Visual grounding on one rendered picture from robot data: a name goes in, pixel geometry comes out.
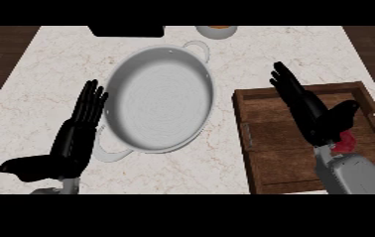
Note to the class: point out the black appliance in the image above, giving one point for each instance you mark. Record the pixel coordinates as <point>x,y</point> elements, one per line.
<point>127,31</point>

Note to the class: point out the white bowl with orange content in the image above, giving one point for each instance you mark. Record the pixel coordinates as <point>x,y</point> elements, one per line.
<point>217,31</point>

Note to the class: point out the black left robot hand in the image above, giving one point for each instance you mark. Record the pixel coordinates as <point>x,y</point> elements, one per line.
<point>73,142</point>

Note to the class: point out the brown wooden tray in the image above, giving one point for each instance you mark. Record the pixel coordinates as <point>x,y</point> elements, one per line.
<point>288,138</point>

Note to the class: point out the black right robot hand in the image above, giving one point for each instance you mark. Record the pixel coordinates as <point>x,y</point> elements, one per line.
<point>312,115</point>

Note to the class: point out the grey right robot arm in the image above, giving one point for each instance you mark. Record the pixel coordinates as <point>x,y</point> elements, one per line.
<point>344,173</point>

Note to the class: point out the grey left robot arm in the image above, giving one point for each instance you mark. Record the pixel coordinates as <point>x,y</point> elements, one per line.
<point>61,186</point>

